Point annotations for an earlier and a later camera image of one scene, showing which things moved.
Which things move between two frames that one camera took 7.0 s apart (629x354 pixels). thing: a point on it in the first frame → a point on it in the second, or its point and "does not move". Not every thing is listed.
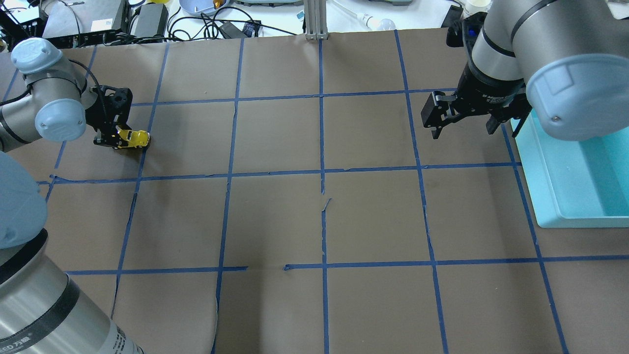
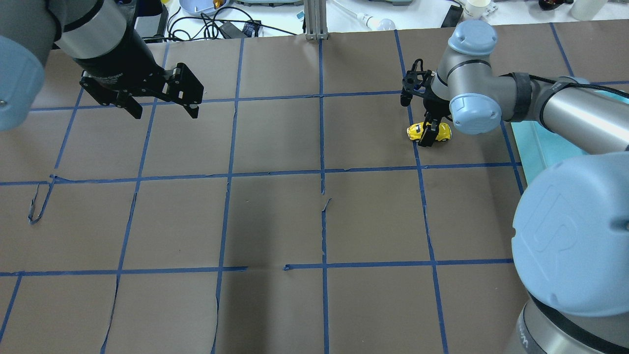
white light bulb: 368,21 does not move
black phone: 455,36 does not move
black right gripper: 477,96 → 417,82
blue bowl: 196,7 does not move
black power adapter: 231,32 does not move
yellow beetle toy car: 136,138 → 414,132
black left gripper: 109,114 → 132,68
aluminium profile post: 315,12 does not move
